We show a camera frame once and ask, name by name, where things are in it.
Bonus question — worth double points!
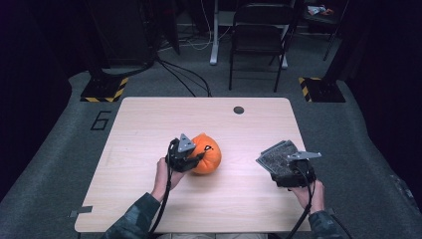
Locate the person's left hand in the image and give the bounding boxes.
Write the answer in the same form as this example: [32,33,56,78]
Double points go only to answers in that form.
[151,157,187,202]

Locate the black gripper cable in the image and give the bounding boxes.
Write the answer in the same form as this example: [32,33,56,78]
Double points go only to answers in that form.
[286,164,317,239]
[147,138,180,239]

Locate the small colourful object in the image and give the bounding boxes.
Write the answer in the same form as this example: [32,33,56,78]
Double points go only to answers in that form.
[307,4,334,17]

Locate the person's right hand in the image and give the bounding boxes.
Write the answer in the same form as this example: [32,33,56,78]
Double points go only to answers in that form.
[288,179,326,215]

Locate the orange pumpkin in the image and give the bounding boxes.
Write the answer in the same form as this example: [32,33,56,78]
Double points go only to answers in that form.
[189,132,223,175]

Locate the white floor cables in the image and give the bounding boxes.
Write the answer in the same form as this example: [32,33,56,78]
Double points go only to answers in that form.
[158,0,233,53]

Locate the black floor cables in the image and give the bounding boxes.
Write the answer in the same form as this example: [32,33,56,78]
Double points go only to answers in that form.
[154,56,213,99]

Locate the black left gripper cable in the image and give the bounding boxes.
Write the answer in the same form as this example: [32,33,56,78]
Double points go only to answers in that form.
[147,138,180,239]

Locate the black cable at table edge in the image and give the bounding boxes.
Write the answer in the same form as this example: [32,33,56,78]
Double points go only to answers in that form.
[329,213,354,239]

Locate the white desk leg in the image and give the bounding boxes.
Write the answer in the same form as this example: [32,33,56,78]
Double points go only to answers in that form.
[209,0,221,66]

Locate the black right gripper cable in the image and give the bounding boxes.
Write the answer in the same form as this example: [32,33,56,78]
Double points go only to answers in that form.
[286,164,317,239]

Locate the gray cloth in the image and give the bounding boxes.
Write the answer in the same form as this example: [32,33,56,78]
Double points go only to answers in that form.
[255,139,302,178]

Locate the black cabinet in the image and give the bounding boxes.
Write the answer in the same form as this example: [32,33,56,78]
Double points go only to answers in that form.
[87,0,157,67]

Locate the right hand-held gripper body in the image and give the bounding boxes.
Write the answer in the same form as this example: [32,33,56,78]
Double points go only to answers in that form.
[271,150,322,189]

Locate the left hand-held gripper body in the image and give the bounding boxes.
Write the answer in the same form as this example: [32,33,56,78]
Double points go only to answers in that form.
[164,132,200,173]

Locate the black folding chair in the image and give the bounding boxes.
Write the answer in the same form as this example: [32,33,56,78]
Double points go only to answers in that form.
[228,2,297,94]

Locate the black yellow striped stand base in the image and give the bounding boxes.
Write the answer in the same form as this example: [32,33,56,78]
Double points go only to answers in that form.
[80,76,129,104]
[298,76,346,104]

